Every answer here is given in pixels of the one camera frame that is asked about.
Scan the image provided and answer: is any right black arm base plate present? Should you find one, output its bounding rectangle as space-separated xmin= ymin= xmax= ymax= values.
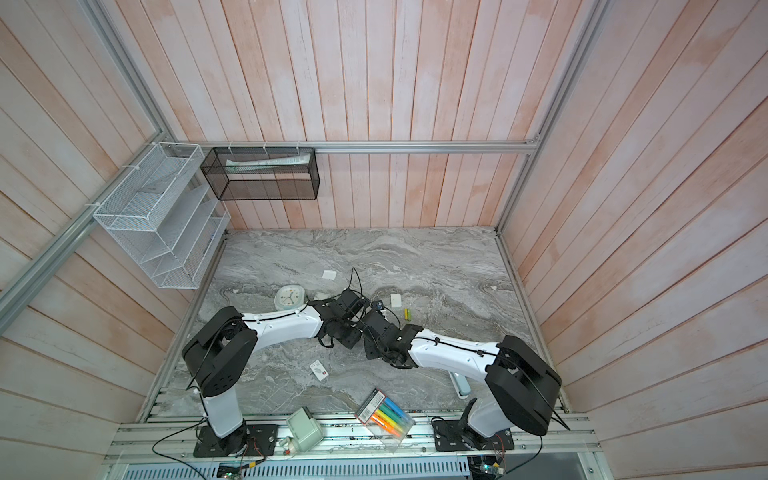
xmin=430 ymin=416 xmax=514 ymax=453

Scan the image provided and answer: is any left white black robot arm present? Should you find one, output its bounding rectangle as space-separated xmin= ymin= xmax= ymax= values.
xmin=182 ymin=289 xmax=370 ymax=448

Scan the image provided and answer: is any clear box of markers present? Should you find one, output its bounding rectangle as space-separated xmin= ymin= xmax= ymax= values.
xmin=355 ymin=388 xmax=415 ymax=451

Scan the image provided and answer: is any small white card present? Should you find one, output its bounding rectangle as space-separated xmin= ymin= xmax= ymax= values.
xmin=310 ymin=360 xmax=329 ymax=381

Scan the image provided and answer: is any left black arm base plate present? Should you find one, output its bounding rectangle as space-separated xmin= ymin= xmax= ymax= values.
xmin=193 ymin=423 xmax=278 ymax=458

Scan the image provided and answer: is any white round alarm clock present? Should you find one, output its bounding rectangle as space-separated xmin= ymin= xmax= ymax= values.
xmin=274 ymin=284 xmax=307 ymax=311

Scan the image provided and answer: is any white wire mesh shelf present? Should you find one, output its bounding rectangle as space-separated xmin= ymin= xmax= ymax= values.
xmin=94 ymin=143 xmax=230 ymax=290

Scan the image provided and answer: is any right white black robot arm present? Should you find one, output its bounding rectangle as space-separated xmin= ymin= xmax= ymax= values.
xmin=358 ymin=311 xmax=562 ymax=438

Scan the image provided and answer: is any black wire mesh basket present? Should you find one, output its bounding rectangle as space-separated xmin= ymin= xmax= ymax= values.
xmin=201 ymin=146 xmax=321 ymax=201

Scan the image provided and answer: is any pale green square device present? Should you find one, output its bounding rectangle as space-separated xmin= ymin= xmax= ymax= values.
xmin=286 ymin=407 xmax=324 ymax=453

